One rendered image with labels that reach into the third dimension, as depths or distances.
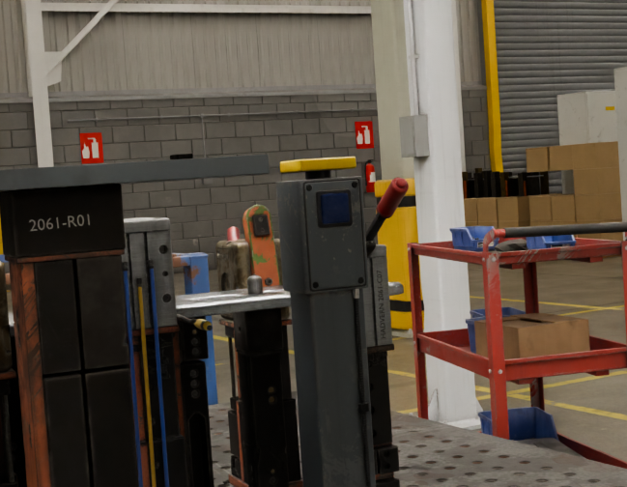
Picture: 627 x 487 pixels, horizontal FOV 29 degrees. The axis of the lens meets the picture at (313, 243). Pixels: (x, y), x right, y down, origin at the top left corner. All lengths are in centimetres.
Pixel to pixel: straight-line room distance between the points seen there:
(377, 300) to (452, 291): 401
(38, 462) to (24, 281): 16
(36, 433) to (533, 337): 255
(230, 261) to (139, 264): 44
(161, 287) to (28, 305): 23
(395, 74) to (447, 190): 326
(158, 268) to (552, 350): 239
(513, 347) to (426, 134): 198
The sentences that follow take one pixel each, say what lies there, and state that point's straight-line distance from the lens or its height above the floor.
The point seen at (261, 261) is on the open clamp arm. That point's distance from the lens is 168.
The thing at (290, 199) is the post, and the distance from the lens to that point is 120.
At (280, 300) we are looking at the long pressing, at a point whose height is 100.
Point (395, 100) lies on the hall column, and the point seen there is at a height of 166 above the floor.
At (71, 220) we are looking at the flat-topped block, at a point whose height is 112.
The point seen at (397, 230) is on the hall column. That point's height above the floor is 75.
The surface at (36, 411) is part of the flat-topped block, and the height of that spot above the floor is 95.
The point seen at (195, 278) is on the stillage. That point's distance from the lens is 352.
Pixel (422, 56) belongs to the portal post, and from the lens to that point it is 538.
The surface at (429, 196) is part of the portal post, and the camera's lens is 537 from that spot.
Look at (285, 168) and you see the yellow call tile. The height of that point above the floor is 115.
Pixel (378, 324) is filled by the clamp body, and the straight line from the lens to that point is 139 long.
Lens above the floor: 114
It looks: 3 degrees down
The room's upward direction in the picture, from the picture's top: 4 degrees counter-clockwise
